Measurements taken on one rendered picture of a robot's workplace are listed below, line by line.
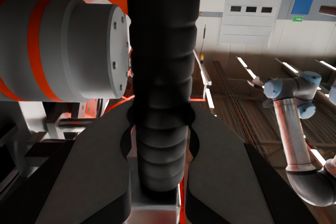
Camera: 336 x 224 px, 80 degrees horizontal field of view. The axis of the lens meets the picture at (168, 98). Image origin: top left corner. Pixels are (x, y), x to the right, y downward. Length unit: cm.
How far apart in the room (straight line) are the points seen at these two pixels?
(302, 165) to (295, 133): 11
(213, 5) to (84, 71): 1120
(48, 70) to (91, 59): 5
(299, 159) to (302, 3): 1427
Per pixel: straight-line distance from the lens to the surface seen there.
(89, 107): 61
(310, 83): 98
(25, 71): 28
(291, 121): 89
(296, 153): 90
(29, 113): 39
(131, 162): 19
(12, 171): 52
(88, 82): 26
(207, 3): 1134
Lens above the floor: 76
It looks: 29 degrees up
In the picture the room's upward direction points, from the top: 178 degrees counter-clockwise
